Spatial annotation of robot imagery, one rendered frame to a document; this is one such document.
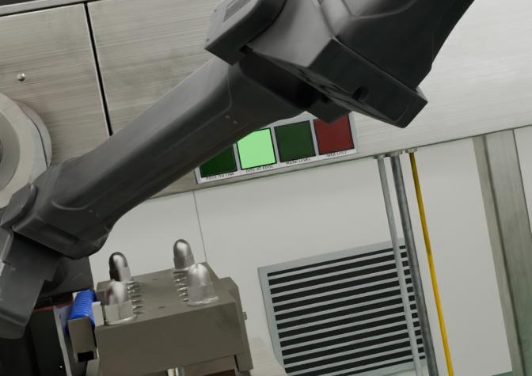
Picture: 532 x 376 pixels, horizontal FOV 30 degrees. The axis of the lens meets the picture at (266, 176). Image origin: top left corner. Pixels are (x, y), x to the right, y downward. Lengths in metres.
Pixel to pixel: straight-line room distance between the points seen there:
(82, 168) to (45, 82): 0.62
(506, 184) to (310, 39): 1.21
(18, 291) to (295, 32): 0.46
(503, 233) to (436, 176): 2.25
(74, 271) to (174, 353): 0.15
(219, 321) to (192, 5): 0.54
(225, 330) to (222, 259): 2.72
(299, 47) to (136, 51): 0.91
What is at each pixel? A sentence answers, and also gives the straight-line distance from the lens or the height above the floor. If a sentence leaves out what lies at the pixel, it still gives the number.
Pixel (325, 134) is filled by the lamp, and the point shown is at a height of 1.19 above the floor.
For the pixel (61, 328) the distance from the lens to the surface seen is 1.16.
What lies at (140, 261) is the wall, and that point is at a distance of 3.82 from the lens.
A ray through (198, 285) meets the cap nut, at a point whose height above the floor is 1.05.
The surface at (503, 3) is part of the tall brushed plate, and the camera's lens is 1.59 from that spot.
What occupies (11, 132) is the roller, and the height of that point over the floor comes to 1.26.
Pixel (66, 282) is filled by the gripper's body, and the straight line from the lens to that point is 1.08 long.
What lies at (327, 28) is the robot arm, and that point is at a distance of 0.56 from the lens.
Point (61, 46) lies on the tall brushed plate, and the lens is 1.48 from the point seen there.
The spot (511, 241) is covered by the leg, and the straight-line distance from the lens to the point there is 1.76.
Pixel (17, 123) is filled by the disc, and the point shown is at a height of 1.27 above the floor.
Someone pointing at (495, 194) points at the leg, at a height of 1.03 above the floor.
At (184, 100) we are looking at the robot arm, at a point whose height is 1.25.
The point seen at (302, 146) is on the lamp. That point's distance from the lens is 1.48.
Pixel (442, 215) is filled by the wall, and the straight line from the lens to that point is 4.01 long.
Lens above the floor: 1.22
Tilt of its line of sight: 3 degrees down
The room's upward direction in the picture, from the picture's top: 10 degrees counter-clockwise
